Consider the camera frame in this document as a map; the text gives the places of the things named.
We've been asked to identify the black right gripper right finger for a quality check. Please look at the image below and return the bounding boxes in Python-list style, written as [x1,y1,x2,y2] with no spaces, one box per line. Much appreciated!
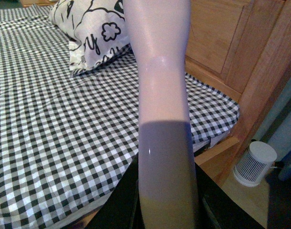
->
[195,164,263,229]

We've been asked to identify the small white air purifier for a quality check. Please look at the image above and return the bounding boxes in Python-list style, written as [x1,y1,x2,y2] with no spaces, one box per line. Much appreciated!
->
[233,141,277,187]

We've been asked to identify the white cartoon print pillow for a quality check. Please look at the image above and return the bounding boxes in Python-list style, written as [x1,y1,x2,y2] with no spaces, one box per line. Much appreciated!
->
[49,0,130,76]

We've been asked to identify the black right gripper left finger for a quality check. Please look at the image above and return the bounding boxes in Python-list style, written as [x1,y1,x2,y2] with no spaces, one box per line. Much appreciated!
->
[86,155,142,229]

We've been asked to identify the black white checkered bedsheet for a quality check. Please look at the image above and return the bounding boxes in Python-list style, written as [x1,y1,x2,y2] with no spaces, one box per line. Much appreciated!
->
[0,4,241,229]

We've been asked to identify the wooden bed headboard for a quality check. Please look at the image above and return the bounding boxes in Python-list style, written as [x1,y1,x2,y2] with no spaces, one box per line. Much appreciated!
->
[19,0,291,191]

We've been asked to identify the beige hand brush black bristles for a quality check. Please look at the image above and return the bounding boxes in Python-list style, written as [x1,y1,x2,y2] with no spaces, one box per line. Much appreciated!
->
[123,0,199,229]

